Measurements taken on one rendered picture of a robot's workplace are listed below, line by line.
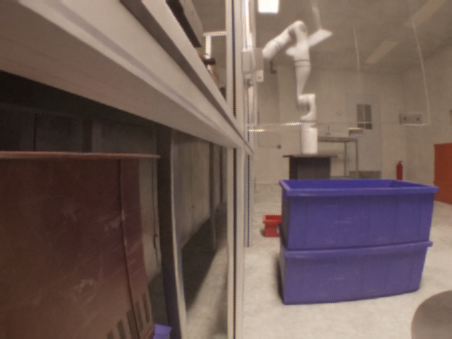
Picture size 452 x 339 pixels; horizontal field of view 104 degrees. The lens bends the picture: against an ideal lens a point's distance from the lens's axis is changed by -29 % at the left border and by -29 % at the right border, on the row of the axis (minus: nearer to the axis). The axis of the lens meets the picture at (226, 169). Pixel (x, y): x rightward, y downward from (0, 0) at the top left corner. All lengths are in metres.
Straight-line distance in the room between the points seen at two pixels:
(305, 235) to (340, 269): 0.19
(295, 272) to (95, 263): 0.77
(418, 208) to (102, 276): 0.97
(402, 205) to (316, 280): 0.41
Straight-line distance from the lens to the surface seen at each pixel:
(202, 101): 0.17
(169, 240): 0.35
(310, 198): 0.82
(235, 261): 0.65
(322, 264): 0.90
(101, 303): 0.21
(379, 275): 1.01
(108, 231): 0.21
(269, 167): 5.61
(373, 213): 0.91
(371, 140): 6.25
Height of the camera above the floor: 0.52
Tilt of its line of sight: 2 degrees down
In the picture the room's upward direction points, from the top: straight up
